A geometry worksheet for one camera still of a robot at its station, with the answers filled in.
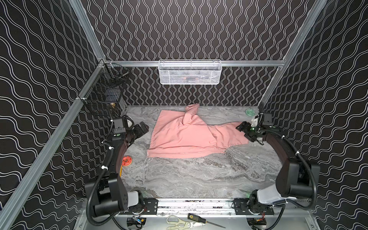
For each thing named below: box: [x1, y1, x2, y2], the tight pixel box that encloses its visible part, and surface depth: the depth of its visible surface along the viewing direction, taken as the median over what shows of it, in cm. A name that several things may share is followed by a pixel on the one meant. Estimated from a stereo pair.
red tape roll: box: [121, 155, 133, 167], surface depth 90 cm
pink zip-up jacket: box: [147, 103, 250, 159], surface depth 100 cm
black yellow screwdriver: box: [187, 213, 227, 229], surface depth 71 cm
